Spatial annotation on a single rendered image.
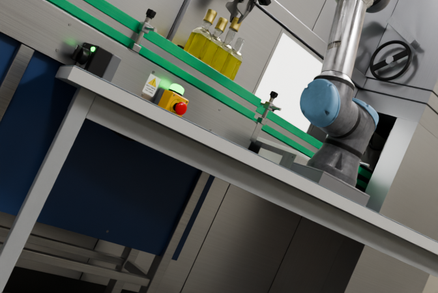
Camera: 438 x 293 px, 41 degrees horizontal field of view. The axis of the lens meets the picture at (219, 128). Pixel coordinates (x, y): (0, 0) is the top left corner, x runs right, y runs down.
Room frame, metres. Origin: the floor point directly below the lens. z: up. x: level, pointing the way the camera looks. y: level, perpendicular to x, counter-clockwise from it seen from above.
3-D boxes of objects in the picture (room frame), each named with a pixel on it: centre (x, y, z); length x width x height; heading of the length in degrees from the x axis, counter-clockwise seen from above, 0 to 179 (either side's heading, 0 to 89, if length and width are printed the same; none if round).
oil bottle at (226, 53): (2.05, 0.10, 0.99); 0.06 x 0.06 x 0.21; 41
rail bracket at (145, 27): (1.64, 0.30, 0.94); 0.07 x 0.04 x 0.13; 42
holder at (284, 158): (2.10, -0.24, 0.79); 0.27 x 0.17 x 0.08; 42
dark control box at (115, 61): (1.54, 0.37, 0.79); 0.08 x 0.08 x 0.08; 42
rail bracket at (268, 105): (2.07, -0.11, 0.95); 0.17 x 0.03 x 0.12; 42
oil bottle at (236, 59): (2.09, 0.06, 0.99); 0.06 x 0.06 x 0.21; 41
